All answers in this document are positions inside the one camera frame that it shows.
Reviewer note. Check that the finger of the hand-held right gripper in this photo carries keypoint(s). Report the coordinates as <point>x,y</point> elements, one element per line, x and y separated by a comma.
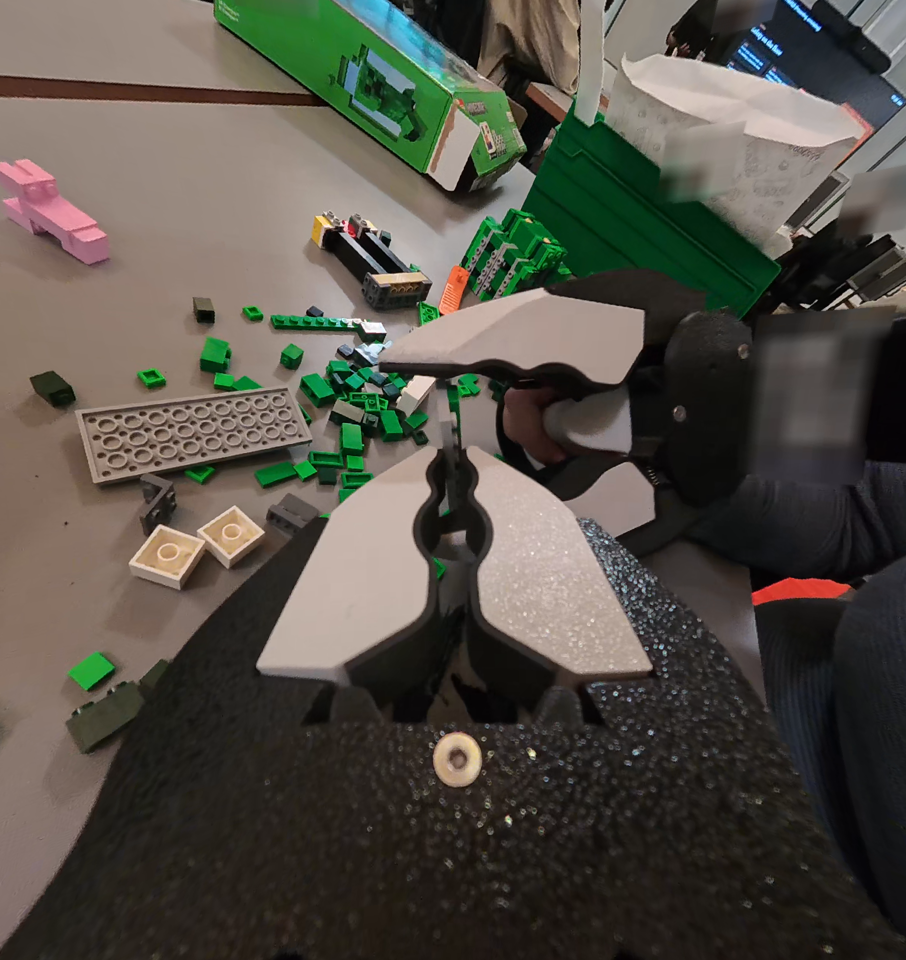
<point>543,330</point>
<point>625,502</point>

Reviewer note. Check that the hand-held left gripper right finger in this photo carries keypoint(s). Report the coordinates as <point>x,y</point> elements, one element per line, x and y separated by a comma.
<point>558,592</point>

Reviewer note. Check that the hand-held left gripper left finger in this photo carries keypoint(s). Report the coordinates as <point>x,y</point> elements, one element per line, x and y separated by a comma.
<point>348,592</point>

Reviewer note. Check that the person's right forearm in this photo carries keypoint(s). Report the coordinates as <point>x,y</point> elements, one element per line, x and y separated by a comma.
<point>813,517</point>

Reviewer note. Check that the grey desk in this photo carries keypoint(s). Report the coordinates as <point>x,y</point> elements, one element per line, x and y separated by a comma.
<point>160,225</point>

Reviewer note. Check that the person's right hand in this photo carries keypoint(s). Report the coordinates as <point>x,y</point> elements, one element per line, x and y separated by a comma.
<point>524,427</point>

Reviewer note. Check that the orange brick separator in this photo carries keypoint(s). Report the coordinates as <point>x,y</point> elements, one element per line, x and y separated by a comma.
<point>453,292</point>

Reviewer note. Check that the white brick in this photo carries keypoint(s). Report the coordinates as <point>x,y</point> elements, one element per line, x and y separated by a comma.
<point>231,536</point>
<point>167,556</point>

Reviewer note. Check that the green plastic bin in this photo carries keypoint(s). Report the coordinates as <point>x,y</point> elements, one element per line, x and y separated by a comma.
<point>633,217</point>

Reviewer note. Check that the black brick assembly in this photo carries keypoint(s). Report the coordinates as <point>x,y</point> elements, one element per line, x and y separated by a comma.
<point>370,259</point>

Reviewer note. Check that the pile of loose green bricks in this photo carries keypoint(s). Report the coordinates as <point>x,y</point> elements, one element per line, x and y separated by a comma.
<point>316,390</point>

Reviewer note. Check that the small black studded brick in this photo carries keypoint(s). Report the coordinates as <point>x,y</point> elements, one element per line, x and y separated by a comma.
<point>158,504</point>

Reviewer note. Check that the plain grey brick plate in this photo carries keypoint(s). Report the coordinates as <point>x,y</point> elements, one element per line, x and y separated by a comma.
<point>190,435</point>

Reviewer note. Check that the long green brick plate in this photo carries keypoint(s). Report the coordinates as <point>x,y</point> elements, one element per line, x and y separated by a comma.
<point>310,324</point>

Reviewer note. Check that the white paper bag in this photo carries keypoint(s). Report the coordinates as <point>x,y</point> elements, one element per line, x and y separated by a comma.
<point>723,112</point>

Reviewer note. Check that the small dark cube brick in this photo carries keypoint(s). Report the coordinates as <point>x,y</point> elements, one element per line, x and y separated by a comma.
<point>203,310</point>

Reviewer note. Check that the person's clothed lap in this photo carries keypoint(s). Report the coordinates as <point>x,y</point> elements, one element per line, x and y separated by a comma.
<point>873,750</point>

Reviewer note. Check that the green brick set box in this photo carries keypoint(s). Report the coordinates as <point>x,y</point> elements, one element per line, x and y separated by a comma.
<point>303,67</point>

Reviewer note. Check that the dark green cube brick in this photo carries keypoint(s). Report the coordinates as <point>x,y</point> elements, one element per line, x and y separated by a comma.
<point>53,388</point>

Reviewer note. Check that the dark monitor screen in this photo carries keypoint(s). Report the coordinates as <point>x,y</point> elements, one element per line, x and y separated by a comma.
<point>813,45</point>

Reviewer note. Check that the pink brick pig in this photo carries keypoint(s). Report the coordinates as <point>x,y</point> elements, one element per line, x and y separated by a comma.
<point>47,210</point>

